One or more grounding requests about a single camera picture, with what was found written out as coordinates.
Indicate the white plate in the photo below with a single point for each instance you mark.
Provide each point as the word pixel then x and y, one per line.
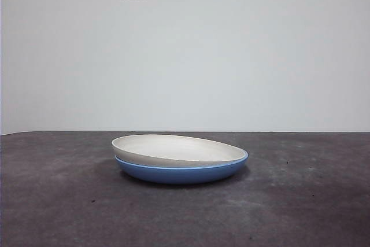
pixel 173 147

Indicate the blue plate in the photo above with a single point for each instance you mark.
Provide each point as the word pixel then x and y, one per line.
pixel 179 174

